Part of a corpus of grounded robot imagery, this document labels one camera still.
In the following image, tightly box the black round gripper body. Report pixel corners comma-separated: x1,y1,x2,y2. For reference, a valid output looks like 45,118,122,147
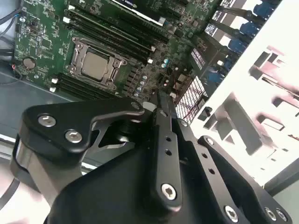
46,148,222,224

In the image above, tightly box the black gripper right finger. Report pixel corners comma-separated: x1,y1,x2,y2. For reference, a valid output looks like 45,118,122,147
172,98,293,224

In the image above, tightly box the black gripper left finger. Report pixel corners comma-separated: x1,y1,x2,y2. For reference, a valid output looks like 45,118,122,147
10,90,183,212

